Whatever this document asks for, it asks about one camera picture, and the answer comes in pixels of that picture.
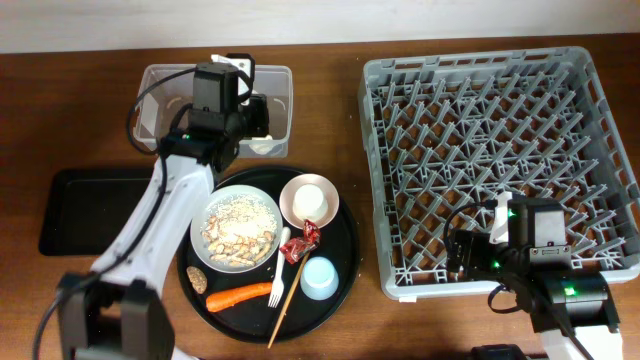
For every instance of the light blue cup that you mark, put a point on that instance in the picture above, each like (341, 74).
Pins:
(319, 280)

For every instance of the rice and peanut leftovers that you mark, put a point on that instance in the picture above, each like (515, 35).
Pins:
(238, 232)

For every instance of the white plastic fork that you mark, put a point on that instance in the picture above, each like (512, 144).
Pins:
(278, 284)

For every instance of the red snack wrapper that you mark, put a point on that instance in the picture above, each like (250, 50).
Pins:
(296, 248)

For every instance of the grey plate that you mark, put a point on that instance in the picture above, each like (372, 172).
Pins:
(215, 198)

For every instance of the grey dishwasher rack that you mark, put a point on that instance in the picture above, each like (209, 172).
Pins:
(445, 133)

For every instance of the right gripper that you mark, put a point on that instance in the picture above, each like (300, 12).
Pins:
(478, 245)

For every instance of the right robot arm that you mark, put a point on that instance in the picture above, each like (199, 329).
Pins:
(573, 313)

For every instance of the clear plastic waste bin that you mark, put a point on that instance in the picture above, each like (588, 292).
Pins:
(155, 112)

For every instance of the orange carrot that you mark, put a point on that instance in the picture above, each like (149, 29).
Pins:
(228, 298)

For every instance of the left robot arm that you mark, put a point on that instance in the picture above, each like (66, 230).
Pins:
(115, 311)

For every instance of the wooden chopstick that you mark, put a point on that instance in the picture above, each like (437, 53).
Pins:
(288, 300)

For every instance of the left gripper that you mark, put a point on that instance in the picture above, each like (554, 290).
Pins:
(257, 104)

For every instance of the white tissue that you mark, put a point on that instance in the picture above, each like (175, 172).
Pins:
(261, 145)

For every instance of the white cup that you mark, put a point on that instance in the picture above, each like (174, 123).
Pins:
(310, 203)

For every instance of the black rectangular tray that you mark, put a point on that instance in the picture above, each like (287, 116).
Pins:
(87, 208)

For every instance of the brown cookie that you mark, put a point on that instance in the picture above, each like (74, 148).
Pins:
(197, 279)

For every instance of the pink bowl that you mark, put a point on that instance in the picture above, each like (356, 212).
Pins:
(287, 196)

